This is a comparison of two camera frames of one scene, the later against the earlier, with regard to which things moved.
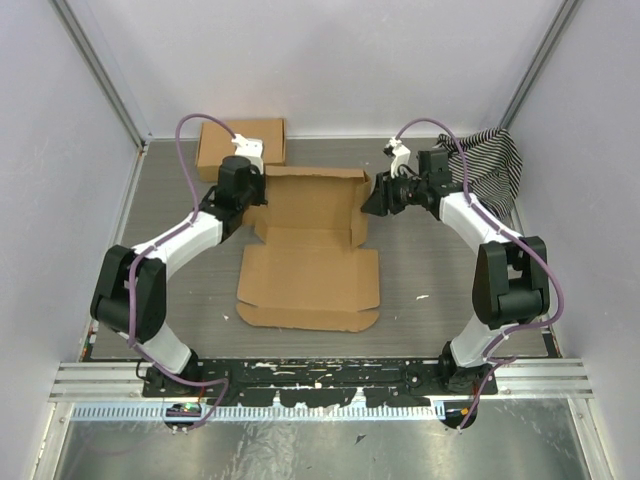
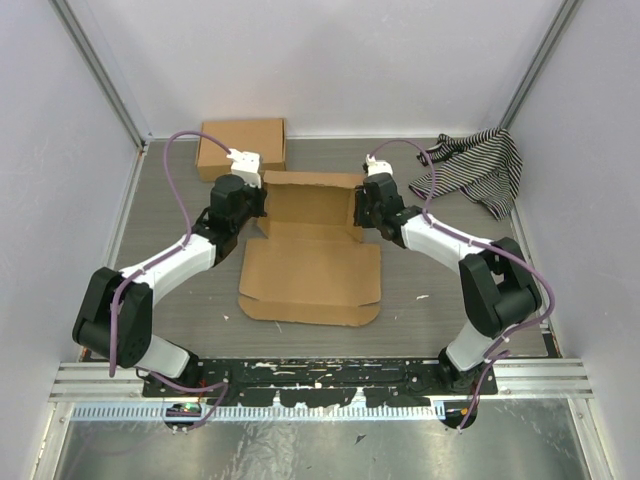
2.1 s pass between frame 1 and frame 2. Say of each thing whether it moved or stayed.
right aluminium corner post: stayed
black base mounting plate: stayed
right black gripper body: moved
